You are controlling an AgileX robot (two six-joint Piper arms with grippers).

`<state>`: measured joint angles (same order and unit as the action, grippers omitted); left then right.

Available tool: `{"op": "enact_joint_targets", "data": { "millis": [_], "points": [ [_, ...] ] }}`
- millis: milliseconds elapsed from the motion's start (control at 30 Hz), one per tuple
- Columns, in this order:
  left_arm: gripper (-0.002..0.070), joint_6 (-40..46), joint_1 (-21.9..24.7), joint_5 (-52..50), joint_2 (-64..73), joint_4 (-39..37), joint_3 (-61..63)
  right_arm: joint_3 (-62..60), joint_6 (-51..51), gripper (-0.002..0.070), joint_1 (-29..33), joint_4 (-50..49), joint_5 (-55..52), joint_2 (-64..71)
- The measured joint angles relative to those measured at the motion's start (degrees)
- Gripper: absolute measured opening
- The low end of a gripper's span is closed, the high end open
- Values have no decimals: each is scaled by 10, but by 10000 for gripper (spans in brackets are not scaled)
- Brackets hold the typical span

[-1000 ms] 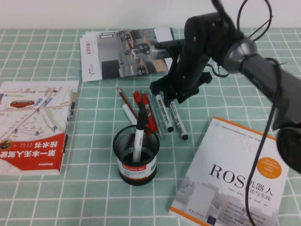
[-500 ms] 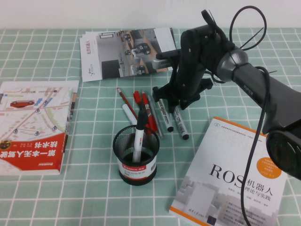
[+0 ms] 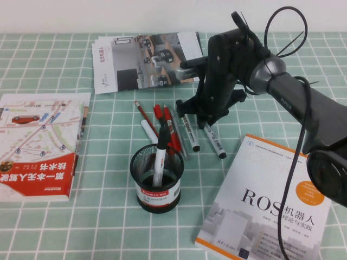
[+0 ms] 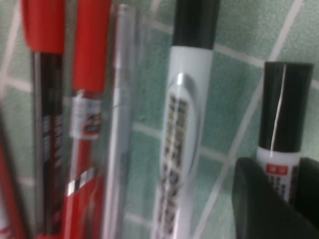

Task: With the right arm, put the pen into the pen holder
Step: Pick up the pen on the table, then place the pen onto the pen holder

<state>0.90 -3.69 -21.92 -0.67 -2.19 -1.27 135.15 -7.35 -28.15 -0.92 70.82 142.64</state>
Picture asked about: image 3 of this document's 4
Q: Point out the white marker with red logo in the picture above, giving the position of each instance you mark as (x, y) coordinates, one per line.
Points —
(160, 162)

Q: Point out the red pencil with eraser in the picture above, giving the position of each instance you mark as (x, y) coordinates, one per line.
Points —
(143, 114)

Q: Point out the green checked tablecloth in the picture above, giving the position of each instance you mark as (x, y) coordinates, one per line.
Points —
(54, 230)

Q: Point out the red white map book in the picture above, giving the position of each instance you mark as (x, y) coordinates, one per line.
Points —
(40, 140)

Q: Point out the grey pen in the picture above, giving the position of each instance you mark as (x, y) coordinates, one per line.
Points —
(178, 127)

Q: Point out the glossy robot photo brochure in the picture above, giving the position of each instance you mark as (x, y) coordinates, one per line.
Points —
(127, 62)
(96, 40)

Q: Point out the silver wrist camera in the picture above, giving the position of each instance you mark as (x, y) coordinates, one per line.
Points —
(187, 72)

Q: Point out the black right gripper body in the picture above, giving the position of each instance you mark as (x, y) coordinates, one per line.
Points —
(227, 70)

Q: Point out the black cap whiteboard marker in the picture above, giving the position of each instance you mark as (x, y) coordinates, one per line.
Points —
(215, 140)
(191, 132)

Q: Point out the black mesh pen holder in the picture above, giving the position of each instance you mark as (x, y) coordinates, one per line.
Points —
(160, 200)

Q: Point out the red pen with label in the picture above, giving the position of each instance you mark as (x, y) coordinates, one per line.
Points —
(167, 115)

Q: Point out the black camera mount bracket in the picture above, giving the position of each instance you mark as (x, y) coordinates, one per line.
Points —
(193, 62)

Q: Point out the white orange ROS book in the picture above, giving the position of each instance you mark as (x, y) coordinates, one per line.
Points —
(238, 205)

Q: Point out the white pen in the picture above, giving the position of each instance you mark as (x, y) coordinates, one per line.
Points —
(148, 131)

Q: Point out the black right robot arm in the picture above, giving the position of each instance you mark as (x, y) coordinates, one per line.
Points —
(311, 108)

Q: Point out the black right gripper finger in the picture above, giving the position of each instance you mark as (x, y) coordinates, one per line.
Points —
(218, 113)
(204, 119)

